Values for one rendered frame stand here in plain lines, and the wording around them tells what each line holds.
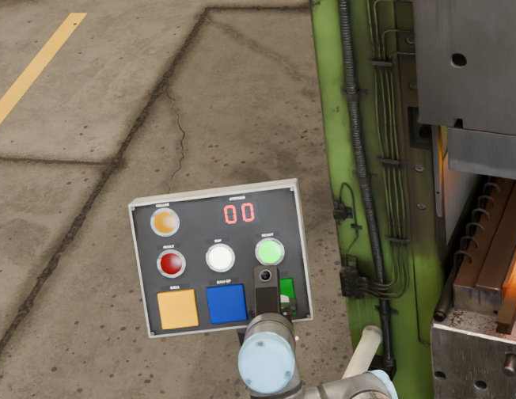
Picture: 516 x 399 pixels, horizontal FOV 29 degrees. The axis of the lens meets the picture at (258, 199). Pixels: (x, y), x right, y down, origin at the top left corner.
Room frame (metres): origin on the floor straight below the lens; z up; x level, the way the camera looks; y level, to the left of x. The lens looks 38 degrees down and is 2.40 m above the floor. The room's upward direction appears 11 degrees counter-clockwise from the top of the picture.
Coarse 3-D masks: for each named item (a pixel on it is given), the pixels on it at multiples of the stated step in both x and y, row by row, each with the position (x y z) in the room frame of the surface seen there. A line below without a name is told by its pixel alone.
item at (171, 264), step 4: (164, 256) 1.51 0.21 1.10; (168, 256) 1.51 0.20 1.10; (172, 256) 1.51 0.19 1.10; (176, 256) 1.51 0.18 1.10; (164, 260) 1.51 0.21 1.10; (168, 260) 1.51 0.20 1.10; (172, 260) 1.50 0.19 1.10; (176, 260) 1.50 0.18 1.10; (180, 260) 1.50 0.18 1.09; (164, 264) 1.50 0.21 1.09; (168, 264) 1.50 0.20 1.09; (172, 264) 1.50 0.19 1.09; (176, 264) 1.50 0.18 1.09; (180, 264) 1.50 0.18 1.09; (164, 268) 1.50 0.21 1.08; (168, 268) 1.50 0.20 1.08; (172, 268) 1.50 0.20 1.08; (176, 268) 1.50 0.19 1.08; (180, 268) 1.50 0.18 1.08; (168, 272) 1.50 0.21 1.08; (172, 272) 1.49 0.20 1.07; (176, 272) 1.49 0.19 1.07
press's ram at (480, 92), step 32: (416, 0) 1.43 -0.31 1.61; (448, 0) 1.40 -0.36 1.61; (480, 0) 1.37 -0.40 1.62; (512, 0) 1.34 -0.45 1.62; (416, 32) 1.43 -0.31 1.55; (448, 32) 1.40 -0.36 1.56; (480, 32) 1.37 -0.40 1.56; (512, 32) 1.34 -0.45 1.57; (416, 64) 1.43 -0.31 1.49; (448, 64) 1.40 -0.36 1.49; (480, 64) 1.37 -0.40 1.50; (512, 64) 1.34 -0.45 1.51; (448, 96) 1.40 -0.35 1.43; (480, 96) 1.37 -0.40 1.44; (512, 96) 1.34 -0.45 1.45; (480, 128) 1.37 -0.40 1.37; (512, 128) 1.34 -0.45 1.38
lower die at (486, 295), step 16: (496, 192) 1.65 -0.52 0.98; (512, 192) 1.63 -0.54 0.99; (496, 208) 1.60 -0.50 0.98; (512, 208) 1.58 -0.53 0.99; (480, 224) 1.56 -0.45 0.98; (496, 224) 1.55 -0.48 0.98; (512, 224) 1.53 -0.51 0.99; (480, 240) 1.51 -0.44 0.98; (496, 240) 1.49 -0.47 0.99; (512, 240) 1.49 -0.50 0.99; (480, 256) 1.47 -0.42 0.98; (496, 256) 1.45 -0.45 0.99; (512, 256) 1.44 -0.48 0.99; (464, 272) 1.43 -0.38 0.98; (480, 272) 1.41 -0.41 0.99; (496, 272) 1.40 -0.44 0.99; (464, 288) 1.39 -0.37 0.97; (480, 288) 1.37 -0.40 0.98; (496, 288) 1.36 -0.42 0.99; (464, 304) 1.39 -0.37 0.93; (480, 304) 1.37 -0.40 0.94; (496, 304) 1.36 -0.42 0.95
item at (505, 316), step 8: (512, 280) 1.36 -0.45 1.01; (504, 288) 1.34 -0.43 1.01; (512, 288) 1.33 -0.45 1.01; (504, 296) 1.31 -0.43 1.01; (512, 296) 1.31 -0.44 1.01; (504, 304) 1.29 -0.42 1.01; (512, 304) 1.29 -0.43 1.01; (504, 312) 1.27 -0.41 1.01; (512, 312) 1.27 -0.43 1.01; (496, 320) 1.26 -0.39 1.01; (504, 320) 1.26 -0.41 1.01; (512, 320) 1.25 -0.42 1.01; (496, 328) 1.26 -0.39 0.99; (504, 328) 1.25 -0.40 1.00; (512, 328) 1.26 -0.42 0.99
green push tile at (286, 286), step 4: (280, 280) 1.45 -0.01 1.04; (284, 280) 1.44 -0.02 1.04; (288, 280) 1.44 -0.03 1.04; (292, 280) 1.44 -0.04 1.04; (280, 284) 1.44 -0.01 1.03; (284, 284) 1.44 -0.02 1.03; (288, 284) 1.44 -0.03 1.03; (292, 284) 1.44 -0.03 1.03; (280, 288) 1.44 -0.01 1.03; (284, 288) 1.44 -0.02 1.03; (288, 288) 1.44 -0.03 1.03; (292, 288) 1.43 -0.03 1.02; (284, 292) 1.43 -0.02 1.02; (288, 292) 1.43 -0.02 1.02; (292, 292) 1.43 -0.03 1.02; (288, 296) 1.43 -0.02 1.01; (292, 296) 1.43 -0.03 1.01; (296, 312) 1.41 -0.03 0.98
